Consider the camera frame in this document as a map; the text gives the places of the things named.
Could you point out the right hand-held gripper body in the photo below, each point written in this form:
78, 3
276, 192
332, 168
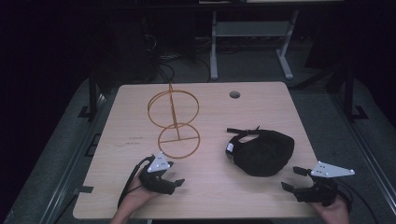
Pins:
320, 189

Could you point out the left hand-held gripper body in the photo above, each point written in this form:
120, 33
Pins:
155, 180

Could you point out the black metal post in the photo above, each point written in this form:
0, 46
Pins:
349, 93
92, 93

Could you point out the person's left hand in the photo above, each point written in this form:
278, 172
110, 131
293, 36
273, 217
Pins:
137, 196

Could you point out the grey table grommet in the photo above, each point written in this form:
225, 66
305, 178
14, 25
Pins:
234, 94

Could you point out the person's right hand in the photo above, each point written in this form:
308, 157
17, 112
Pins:
333, 213

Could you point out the aluminium frame rail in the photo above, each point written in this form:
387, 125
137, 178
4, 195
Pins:
68, 168
364, 149

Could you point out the white metal stand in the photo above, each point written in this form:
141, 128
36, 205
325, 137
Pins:
249, 29

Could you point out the black baseball cap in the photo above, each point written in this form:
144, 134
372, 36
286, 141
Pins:
264, 152

